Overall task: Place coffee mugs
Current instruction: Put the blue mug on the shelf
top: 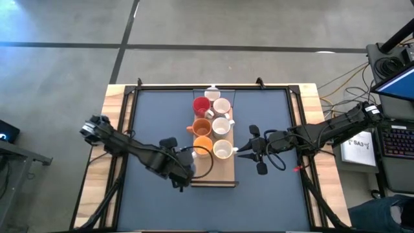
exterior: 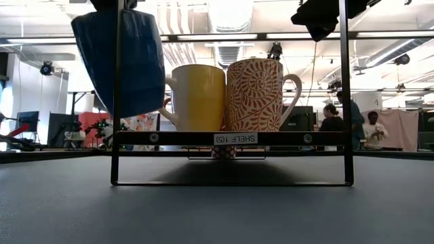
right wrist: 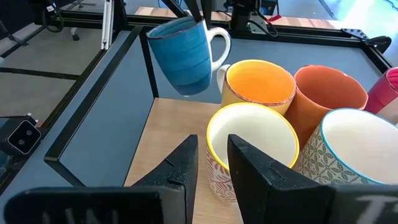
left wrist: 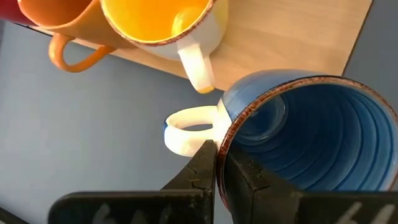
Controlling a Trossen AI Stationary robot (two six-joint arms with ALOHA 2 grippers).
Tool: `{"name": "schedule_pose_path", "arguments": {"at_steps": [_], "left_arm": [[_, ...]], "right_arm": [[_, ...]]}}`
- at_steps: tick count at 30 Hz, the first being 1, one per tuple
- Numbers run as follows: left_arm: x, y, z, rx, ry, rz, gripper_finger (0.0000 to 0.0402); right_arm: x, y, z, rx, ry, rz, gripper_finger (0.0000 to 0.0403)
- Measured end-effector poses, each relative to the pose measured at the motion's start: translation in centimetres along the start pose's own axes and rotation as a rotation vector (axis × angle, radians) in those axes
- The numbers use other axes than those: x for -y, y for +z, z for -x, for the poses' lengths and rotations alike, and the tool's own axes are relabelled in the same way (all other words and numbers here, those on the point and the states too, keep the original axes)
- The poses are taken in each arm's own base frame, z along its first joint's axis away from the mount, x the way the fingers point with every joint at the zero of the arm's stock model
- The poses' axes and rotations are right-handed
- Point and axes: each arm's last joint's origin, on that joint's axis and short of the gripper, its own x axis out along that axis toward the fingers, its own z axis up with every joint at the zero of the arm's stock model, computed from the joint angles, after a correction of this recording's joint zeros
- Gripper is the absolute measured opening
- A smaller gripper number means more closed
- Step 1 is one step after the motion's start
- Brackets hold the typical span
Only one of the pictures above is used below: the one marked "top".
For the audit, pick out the white ceramic mug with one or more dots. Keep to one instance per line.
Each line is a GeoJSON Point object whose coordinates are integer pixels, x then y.
{"type": "Point", "coordinates": [221, 106]}

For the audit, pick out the orange leaf patterned mug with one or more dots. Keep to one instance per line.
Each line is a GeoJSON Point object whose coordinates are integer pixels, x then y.
{"type": "Point", "coordinates": [223, 149]}

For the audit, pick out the grey-green tile patterned mug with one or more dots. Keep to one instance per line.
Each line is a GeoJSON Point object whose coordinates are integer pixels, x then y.
{"type": "Point", "coordinates": [221, 127]}

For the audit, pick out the person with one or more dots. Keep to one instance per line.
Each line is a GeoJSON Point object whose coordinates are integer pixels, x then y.
{"type": "Point", "coordinates": [378, 213]}

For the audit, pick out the black aluminium table frame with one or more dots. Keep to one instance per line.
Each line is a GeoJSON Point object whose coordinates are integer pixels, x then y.
{"type": "Point", "coordinates": [161, 87]}

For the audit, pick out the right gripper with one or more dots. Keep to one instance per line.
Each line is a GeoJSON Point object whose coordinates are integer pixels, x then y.
{"type": "Point", "coordinates": [275, 144]}

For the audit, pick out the grey equipment cart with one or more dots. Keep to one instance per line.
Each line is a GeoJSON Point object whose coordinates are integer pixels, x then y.
{"type": "Point", "coordinates": [375, 81]}

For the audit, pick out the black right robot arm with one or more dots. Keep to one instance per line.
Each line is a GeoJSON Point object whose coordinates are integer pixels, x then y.
{"type": "Point", "coordinates": [330, 127]}

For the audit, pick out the red lattice patterned mug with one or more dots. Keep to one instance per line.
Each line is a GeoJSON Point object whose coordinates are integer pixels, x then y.
{"type": "Point", "coordinates": [212, 94]}

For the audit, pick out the monitor with blue screen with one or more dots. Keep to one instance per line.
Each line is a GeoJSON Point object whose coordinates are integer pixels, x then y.
{"type": "Point", "coordinates": [396, 85]}

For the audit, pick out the red and white mug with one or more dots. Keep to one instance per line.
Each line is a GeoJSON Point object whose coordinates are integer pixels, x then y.
{"type": "Point", "coordinates": [201, 105]}

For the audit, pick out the blue-grey table mat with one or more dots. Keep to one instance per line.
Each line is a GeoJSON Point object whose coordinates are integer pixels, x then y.
{"type": "Point", "coordinates": [155, 106]}

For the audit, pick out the black device with light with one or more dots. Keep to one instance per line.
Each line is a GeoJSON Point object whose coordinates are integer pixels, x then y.
{"type": "Point", "coordinates": [8, 131]}

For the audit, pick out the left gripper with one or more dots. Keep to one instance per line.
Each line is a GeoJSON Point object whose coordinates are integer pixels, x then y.
{"type": "Point", "coordinates": [182, 165]}

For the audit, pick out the black frame wooden shelf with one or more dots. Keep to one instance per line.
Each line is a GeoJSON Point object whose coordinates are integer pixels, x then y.
{"type": "Point", "coordinates": [223, 171]}

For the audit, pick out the white SA3 paper sign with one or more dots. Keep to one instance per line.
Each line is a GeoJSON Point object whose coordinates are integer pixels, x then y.
{"type": "Point", "coordinates": [359, 152]}

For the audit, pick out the grey metal desk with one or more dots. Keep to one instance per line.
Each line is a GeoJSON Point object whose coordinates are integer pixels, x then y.
{"type": "Point", "coordinates": [22, 158]}

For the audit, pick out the black pole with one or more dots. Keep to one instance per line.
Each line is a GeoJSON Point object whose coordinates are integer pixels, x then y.
{"type": "Point", "coordinates": [399, 35]}

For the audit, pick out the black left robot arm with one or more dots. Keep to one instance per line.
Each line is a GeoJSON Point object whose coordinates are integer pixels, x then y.
{"type": "Point", "coordinates": [129, 149]}

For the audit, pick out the plain orange mug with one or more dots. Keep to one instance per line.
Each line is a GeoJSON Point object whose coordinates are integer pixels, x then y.
{"type": "Point", "coordinates": [202, 127]}

